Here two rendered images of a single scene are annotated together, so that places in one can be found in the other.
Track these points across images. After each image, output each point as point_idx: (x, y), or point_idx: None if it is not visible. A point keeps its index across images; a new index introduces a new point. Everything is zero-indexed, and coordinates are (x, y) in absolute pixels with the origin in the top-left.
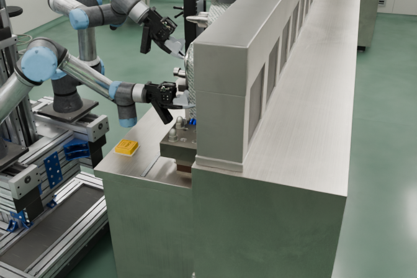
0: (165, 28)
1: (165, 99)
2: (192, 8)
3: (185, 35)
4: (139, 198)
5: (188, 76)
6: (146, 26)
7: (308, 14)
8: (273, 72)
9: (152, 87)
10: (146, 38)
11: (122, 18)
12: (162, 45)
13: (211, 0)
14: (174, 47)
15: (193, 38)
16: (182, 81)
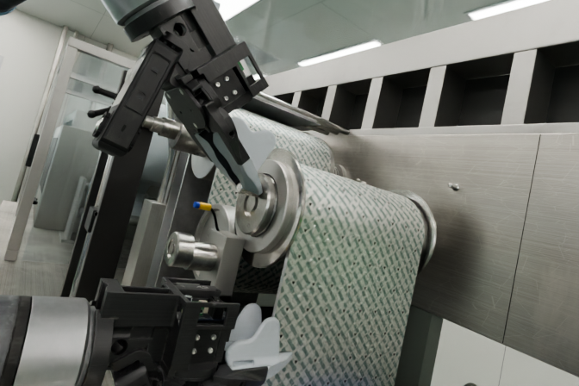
0: (237, 76)
1: (201, 353)
2: (156, 102)
3: (115, 167)
4: None
5: (290, 247)
6: (165, 45)
7: None
8: None
9: (150, 304)
10: (153, 88)
11: None
12: (233, 127)
13: (36, 150)
14: (253, 146)
15: (135, 177)
16: (183, 283)
